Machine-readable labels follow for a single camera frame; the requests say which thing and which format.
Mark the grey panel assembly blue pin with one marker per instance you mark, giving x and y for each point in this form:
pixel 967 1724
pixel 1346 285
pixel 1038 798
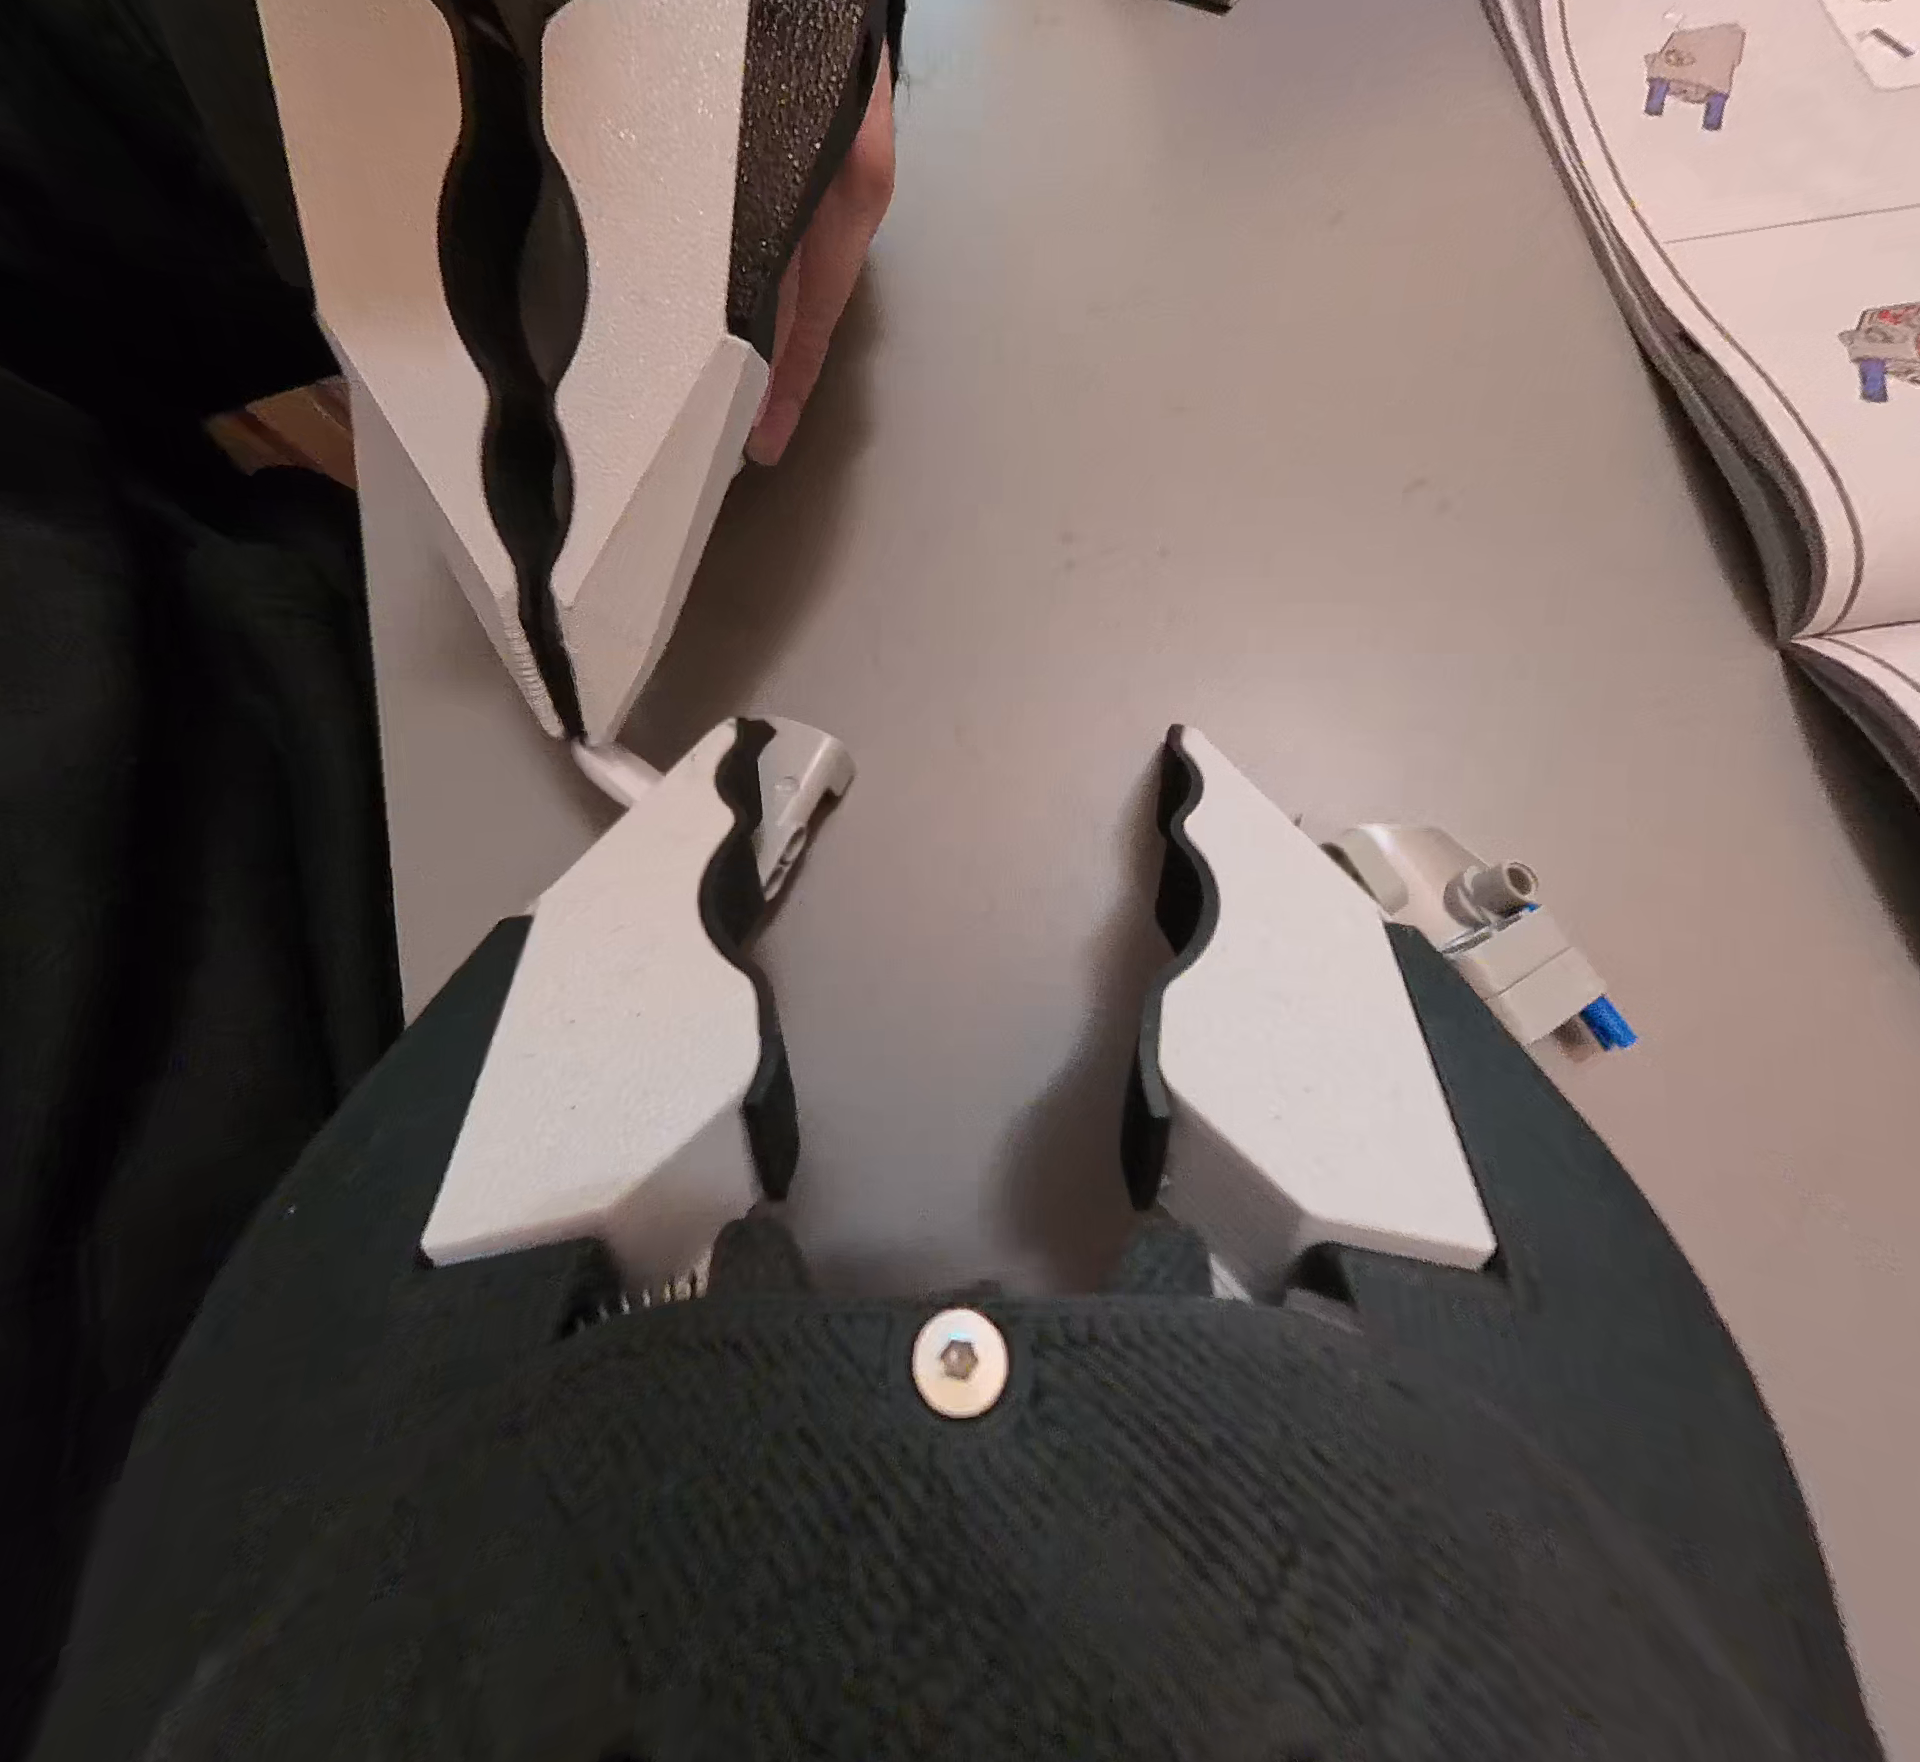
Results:
pixel 1516 960

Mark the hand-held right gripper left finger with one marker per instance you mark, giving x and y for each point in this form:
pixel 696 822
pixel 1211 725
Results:
pixel 616 1042

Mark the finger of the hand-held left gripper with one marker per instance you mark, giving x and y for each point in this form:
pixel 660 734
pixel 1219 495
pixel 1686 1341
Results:
pixel 376 263
pixel 647 293

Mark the person's black hoodie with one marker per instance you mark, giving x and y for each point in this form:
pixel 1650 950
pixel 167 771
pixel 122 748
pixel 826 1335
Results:
pixel 150 743

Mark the small grey connector brick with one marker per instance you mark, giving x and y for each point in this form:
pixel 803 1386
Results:
pixel 803 772

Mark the person's left hand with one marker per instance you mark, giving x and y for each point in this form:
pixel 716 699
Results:
pixel 833 276

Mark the grey desk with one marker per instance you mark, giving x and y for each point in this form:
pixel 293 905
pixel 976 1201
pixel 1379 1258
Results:
pixel 1127 368

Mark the brick instruction booklet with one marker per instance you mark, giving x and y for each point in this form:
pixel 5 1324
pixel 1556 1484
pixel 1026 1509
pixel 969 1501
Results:
pixel 1726 141

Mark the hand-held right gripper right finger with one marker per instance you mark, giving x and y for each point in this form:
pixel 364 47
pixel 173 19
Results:
pixel 1305 1056

